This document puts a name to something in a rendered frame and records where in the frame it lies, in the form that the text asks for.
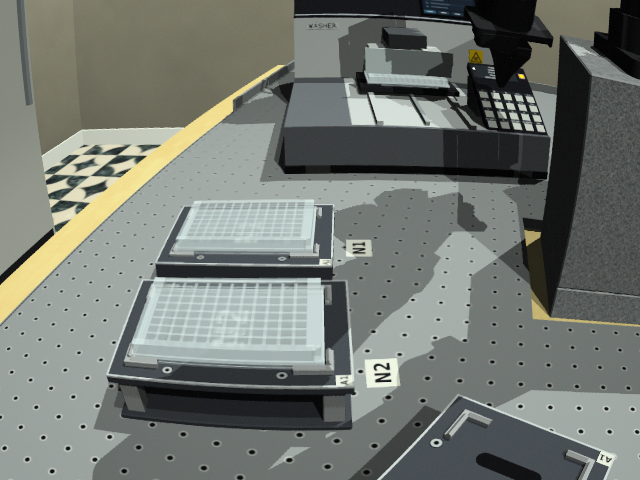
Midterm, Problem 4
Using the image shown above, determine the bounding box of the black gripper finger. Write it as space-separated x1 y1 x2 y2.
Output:
501 51 531 88
489 48 512 88

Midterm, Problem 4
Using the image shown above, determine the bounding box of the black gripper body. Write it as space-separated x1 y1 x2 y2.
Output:
464 0 553 54

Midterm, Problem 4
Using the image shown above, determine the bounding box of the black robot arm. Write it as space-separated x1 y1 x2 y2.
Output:
477 0 640 80

